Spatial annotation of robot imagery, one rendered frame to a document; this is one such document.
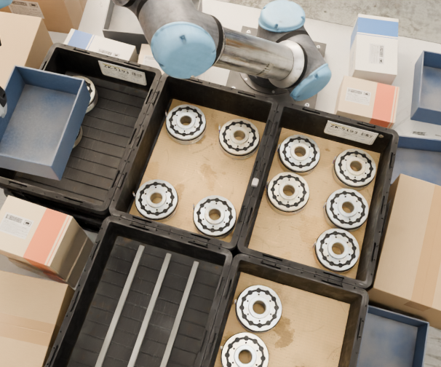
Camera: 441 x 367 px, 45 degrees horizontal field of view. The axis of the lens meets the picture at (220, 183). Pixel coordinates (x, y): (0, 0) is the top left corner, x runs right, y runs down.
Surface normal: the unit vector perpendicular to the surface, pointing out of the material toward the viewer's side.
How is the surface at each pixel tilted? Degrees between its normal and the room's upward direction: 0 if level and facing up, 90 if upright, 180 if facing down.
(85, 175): 0
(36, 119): 1
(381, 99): 0
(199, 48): 84
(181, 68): 83
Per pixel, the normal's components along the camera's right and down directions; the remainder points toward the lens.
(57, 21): -0.15, 0.91
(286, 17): 0.00, -0.54
